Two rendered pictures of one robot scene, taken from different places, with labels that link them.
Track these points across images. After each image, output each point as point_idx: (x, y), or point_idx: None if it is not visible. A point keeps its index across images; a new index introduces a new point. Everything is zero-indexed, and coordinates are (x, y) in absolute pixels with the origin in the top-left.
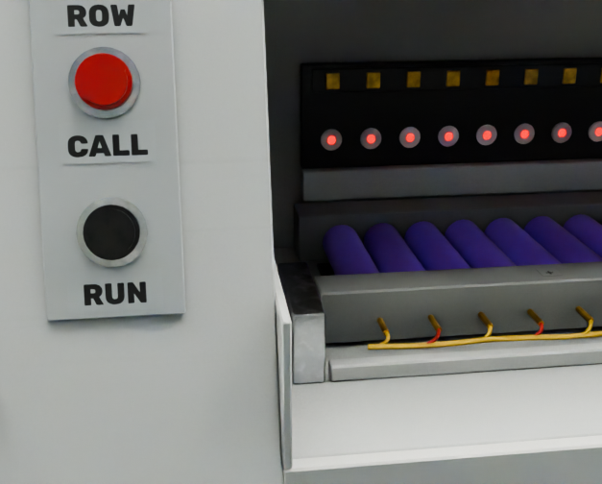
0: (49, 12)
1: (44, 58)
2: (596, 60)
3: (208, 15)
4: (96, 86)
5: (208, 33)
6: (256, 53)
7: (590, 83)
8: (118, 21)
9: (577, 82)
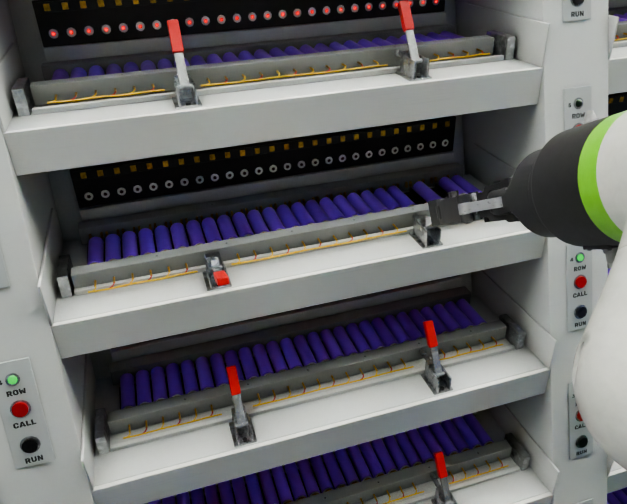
0: (568, 116)
1: (567, 126)
2: None
3: (597, 112)
4: None
5: (597, 116)
6: None
7: None
8: (581, 116)
9: (623, 100)
